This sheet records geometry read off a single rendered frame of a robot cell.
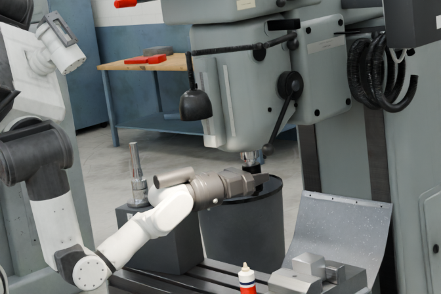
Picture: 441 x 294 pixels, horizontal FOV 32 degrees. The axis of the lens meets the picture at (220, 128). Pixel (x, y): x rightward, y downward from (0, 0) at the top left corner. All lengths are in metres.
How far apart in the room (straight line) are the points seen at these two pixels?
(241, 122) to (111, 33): 7.54
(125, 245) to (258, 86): 0.47
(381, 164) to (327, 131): 0.19
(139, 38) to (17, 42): 7.10
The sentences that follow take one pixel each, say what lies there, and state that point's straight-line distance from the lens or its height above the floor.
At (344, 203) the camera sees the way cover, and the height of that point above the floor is 1.05.
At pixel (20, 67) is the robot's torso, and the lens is 1.80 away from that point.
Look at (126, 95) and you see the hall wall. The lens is 9.31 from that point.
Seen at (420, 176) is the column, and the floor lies 1.12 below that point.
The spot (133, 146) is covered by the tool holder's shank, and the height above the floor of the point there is 1.27.
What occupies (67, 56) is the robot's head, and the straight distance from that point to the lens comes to 1.75.
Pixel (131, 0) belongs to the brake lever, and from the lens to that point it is 1.80.
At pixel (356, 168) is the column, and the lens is 2.23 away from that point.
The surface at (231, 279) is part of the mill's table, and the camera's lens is 2.20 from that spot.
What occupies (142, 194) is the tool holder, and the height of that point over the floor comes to 1.12.
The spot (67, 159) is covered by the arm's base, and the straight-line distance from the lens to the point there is 1.71.
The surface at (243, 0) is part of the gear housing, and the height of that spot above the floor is 1.67.
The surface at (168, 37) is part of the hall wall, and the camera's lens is 8.54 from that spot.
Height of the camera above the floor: 1.76
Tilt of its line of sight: 12 degrees down
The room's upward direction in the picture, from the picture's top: 8 degrees counter-clockwise
